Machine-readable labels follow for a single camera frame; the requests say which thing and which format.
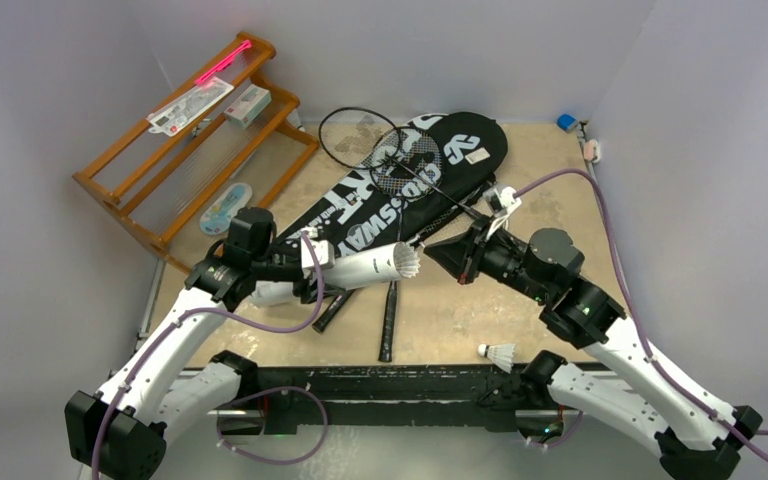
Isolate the white shuttlecock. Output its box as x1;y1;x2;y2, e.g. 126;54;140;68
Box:
477;343;516;374
393;242;420;279

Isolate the white shuttlecock tube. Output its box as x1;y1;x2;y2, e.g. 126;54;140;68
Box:
248;242;407;307

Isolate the black racket bag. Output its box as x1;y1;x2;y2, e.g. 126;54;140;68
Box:
274;107;509;257

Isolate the white shuttlecock front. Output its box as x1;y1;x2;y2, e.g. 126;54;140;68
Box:
477;343;516;374

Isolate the black badminton racket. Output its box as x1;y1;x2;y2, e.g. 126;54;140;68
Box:
318;107;480;219

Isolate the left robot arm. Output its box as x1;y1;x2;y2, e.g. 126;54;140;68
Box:
65;207;335;479

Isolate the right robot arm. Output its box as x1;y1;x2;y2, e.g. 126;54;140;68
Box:
425;217;762;479

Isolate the blue toothbrush blister pack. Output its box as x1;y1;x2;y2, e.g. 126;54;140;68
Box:
199;182;253;236

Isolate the black racket under bag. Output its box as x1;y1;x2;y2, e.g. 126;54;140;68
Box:
254;173;497;303

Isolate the black racket on bag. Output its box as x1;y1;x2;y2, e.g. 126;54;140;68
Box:
368;126;443;364

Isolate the wooden tiered shelf rack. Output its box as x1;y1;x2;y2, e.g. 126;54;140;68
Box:
73;32;319;272

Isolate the pink white small object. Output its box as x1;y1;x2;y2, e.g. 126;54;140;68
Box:
582;139;601;164

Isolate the blue small object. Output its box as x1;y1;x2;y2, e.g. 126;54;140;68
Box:
556;114;579;133

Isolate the small teal white box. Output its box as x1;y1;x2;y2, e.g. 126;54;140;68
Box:
224;84;272;129

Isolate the white packaged card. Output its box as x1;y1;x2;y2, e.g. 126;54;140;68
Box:
147;78;234;137

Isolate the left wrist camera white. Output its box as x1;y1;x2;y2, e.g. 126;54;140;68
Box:
299;227;336;271

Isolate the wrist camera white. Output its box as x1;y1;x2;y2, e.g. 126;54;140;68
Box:
482;184;522;238
299;227;336;271

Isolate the white frame badminton racket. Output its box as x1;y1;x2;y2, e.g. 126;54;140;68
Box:
312;192;492;333

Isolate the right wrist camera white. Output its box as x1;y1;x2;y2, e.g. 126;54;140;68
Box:
482;184;522;238

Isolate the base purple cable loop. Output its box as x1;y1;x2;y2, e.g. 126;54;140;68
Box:
216;384;330;466

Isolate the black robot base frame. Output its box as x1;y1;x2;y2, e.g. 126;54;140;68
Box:
102;360;624;442

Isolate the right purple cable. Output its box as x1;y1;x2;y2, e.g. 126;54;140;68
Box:
515;168;768;480

